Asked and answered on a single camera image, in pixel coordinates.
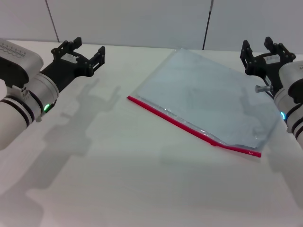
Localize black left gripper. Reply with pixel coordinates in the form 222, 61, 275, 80
40, 37, 106, 93

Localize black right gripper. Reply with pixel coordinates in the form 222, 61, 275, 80
240, 36, 297, 93

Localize clear red-zip document bag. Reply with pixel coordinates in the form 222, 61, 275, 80
126, 48, 284, 158

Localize silver metal bolt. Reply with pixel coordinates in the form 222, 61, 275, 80
255, 85, 274, 93

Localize left wrist camera housing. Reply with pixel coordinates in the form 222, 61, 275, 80
0, 38, 45, 89

